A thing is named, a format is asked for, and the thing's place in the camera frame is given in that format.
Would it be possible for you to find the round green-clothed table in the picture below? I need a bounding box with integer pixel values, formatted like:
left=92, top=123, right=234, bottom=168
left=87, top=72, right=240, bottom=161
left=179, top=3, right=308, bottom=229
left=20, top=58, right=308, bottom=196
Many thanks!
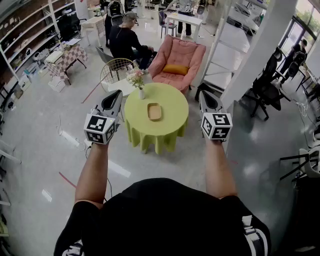
left=124, top=82, right=190, bottom=155

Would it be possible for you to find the white storage box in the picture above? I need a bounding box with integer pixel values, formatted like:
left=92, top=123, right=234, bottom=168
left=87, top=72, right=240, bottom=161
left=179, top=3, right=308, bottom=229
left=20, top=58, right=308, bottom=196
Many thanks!
left=47, top=76, right=66, bottom=93

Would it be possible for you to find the black metal frame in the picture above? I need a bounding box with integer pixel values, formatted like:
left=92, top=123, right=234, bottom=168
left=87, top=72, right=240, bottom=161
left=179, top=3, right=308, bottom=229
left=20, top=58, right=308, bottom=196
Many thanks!
left=279, top=152, right=320, bottom=181

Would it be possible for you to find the white square column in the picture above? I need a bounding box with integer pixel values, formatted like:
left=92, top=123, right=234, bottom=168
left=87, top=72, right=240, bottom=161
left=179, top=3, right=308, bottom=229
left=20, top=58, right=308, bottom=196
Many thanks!
left=219, top=0, right=300, bottom=110

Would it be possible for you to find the white table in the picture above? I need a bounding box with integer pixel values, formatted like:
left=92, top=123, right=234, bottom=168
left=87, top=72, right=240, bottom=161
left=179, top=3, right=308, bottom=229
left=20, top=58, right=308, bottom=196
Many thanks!
left=164, top=12, right=203, bottom=43

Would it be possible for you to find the person's black shirt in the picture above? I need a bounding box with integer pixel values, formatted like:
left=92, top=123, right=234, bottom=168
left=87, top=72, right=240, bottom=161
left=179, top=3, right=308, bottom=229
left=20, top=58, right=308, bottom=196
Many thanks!
left=53, top=177, right=272, bottom=256

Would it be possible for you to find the white plastic chair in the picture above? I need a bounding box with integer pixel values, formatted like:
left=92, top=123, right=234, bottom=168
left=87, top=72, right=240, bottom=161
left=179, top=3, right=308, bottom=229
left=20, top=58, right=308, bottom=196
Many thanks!
left=298, top=139, right=320, bottom=180

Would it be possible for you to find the black box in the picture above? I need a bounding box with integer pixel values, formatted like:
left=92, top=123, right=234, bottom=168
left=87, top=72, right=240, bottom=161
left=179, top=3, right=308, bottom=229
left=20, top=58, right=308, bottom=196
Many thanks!
left=194, top=82, right=221, bottom=102

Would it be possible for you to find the dark purple chair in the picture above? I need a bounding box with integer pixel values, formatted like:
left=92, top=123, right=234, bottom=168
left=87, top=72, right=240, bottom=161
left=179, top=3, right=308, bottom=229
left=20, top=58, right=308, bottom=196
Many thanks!
left=158, top=9, right=178, bottom=38

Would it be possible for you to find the pink padded armchair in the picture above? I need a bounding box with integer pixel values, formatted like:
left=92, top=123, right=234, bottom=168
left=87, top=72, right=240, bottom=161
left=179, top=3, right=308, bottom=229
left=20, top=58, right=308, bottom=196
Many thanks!
left=147, top=34, right=207, bottom=95

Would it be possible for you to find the red floor tape strip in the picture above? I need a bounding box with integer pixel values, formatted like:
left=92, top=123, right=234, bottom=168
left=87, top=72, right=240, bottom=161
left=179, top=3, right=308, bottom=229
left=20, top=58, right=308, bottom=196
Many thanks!
left=58, top=171, right=77, bottom=189
left=81, top=81, right=101, bottom=105

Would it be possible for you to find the white floor cable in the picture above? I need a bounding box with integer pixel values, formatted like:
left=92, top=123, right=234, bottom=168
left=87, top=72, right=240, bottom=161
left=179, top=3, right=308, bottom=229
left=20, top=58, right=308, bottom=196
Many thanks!
left=56, top=114, right=87, bottom=153

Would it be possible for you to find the white seat cushion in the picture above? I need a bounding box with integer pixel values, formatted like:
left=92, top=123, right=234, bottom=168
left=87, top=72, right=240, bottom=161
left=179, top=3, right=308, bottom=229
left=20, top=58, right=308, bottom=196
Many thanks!
left=107, top=77, right=137, bottom=98

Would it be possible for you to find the person's right forearm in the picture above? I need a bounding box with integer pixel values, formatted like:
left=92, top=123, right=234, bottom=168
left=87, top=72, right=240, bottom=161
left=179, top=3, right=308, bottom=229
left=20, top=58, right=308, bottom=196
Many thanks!
left=203, top=139, right=238, bottom=200

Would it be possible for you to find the black office chair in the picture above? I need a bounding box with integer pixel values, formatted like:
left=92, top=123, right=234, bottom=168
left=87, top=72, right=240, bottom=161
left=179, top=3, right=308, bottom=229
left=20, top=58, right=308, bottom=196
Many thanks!
left=57, top=11, right=87, bottom=42
left=243, top=46, right=292, bottom=122

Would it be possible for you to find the checkered cloth table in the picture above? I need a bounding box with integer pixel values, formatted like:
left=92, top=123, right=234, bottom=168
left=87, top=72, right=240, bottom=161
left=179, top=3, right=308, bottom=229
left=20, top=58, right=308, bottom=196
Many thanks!
left=44, top=44, right=89, bottom=86

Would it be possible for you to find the grey chair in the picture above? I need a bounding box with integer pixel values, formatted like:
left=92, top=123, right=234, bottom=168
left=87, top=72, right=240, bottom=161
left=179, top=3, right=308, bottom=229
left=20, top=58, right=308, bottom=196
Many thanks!
left=95, top=46, right=116, bottom=65

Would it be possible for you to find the black standing device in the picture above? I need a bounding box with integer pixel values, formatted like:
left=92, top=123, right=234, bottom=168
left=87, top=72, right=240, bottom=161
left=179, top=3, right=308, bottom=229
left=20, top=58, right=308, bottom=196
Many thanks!
left=104, top=0, right=125, bottom=48

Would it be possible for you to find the beige table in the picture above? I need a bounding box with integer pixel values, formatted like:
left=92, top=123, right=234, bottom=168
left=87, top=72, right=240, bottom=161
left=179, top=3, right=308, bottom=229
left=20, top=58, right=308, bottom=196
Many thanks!
left=80, top=15, right=106, bottom=48

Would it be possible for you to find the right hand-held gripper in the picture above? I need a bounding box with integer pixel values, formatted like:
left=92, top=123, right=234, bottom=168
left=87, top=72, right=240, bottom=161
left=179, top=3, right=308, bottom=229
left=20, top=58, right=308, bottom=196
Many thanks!
left=199, top=89, right=233, bottom=143

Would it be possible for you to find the pink flower bouquet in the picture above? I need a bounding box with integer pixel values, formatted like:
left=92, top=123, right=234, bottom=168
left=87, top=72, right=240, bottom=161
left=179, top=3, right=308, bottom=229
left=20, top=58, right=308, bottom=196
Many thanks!
left=126, top=68, right=146, bottom=90

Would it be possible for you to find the white striped strap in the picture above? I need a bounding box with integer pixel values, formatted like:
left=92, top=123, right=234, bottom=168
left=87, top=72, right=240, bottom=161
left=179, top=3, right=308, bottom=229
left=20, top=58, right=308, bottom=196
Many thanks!
left=241, top=214, right=269, bottom=256
left=61, top=241, right=84, bottom=256

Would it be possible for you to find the mustard yellow cushion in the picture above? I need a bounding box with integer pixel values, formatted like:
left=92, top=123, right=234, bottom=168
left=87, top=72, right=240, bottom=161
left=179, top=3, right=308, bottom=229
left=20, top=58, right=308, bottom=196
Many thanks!
left=162, top=64, right=190, bottom=76

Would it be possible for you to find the gold wire chair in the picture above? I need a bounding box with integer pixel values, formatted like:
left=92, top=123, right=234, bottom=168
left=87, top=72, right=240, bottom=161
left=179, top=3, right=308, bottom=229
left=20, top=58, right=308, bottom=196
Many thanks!
left=99, top=57, right=140, bottom=123

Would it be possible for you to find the person's left forearm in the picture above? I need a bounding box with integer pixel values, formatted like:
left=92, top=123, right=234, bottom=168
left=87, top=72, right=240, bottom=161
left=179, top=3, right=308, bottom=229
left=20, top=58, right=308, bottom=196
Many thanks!
left=74, top=142, right=111, bottom=210

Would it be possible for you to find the white wall shelf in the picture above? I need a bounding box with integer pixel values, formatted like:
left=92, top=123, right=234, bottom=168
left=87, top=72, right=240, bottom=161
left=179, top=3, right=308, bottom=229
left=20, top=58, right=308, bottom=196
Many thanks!
left=0, top=0, right=76, bottom=83

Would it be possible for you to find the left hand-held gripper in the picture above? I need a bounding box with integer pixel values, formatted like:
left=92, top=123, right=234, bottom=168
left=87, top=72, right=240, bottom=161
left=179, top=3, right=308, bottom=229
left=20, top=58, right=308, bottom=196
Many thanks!
left=83, top=89, right=124, bottom=145

